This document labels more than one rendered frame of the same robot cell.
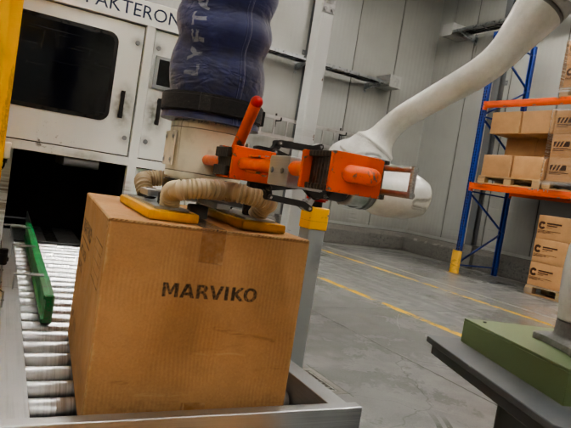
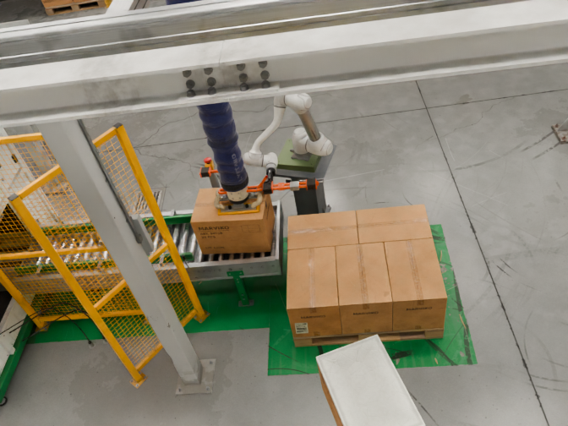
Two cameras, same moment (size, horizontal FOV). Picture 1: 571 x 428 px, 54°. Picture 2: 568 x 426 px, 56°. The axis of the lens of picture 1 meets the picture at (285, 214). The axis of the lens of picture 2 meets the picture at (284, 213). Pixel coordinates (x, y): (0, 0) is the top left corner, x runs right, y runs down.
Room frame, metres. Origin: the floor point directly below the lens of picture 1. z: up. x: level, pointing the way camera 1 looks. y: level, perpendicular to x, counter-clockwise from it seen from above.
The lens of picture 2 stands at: (-0.94, 2.61, 3.88)
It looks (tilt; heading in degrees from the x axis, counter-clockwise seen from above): 44 degrees down; 307
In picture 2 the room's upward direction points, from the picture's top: 12 degrees counter-clockwise
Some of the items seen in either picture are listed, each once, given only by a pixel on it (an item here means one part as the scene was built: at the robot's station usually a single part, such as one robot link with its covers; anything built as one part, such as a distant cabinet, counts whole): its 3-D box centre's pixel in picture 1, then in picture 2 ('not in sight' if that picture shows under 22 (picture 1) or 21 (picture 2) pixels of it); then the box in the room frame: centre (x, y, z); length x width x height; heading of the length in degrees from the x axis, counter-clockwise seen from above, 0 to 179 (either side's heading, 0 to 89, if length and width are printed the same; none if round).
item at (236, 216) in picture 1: (236, 211); not in sight; (1.30, 0.11, 0.97); 0.34 x 0.10 x 0.05; 26
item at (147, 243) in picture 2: not in sight; (131, 233); (1.26, 1.24, 1.62); 0.20 x 0.05 x 0.30; 27
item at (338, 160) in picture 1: (339, 173); (311, 184); (0.71, -0.06, 1.08); 0.08 x 0.07 x 0.05; 26
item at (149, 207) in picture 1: (155, 200); (238, 207); (1.21, 0.28, 0.97); 0.34 x 0.10 x 0.05; 26
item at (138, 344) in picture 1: (170, 294); (234, 220); (1.33, 0.24, 0.75); 0.60 x 0.40 x 0.40; 24
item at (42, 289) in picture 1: (24, 256); (101, 266); (2.25, 1.03, 0.60); 1.60 x 0.10 x 0.09; 27
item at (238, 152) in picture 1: (245, 164); (267, 188); (1.03, 0.09, 1.08); 0.10 x 0.08 x 0.06; 116
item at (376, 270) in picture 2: not in sight; (361, 268); (0.29, 0.04, 0.34); 1.20 x 1.00 x 0.40; 27
